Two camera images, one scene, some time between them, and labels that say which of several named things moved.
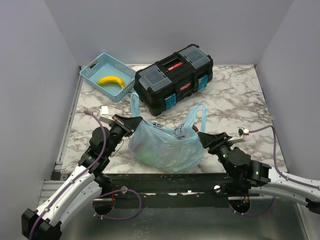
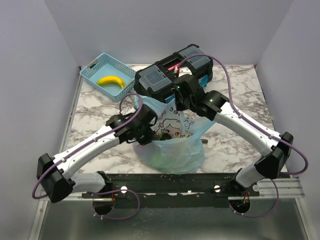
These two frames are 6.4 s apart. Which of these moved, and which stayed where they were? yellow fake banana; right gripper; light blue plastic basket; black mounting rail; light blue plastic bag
Moved: right gripper; light blue plastic bag
Stayed: light blue plastic basket; yellow fake banana; black mounting rail
